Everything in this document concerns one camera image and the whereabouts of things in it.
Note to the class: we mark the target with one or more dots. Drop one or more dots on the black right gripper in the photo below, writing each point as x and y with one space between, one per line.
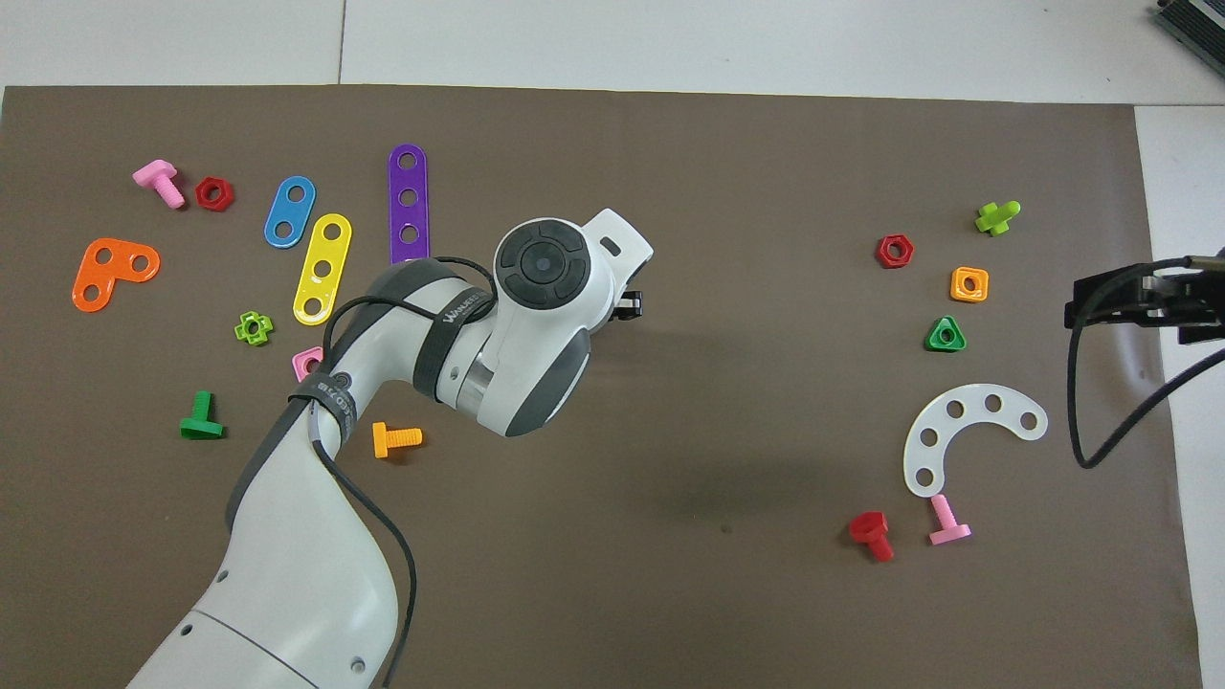
1191 292

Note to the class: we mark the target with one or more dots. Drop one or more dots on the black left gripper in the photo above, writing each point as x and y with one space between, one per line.
629 306

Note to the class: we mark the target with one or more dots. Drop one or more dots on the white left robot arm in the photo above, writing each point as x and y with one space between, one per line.
287 574

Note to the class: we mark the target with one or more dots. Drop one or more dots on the brown table mat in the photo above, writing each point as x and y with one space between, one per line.
718 383

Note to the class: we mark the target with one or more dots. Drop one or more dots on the lime cross-head plastic screw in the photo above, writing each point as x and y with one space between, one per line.
995 220

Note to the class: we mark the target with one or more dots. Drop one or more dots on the white curved five-hole plate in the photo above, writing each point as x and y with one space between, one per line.
973 402

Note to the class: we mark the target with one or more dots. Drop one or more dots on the orange square plastic nut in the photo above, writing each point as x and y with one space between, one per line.
955 285

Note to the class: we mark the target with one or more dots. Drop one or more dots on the green triangle plastic nut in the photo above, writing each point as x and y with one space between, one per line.
933 342

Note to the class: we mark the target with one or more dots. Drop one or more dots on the purple four-hole strip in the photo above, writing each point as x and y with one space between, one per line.
409 181

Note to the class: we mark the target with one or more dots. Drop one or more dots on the red hexagon plastic nut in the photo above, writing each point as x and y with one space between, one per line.
881 252
202 194

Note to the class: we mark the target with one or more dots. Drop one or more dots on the orange plastic screw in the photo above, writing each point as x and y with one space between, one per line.
383 440

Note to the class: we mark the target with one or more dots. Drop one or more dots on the black ribbed device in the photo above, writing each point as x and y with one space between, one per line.
1196 24

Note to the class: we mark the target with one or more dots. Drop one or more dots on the small pink plastic screw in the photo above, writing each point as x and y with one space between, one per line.
947 531

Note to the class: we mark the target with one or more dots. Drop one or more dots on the yellow three-hole strip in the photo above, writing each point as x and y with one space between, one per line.
327 251

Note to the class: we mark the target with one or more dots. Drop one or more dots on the red plastic screw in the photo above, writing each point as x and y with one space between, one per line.
869 526

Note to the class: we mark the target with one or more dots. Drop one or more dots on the pink square plastic nut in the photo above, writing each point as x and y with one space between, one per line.
299 368

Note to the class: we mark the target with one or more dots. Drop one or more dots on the blue two-hole strip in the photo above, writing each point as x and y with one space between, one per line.
290 212

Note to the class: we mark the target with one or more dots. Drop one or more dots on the lime cross plastic nut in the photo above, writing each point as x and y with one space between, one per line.
241 330

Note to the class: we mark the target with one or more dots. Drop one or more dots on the green plastic screw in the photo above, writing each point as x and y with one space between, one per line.
201 421

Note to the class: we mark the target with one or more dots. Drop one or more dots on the large pink plastic screw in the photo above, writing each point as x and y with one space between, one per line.
158 175

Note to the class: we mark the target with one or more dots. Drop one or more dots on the orange heart-shaped plate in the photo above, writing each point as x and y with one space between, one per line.
117 273

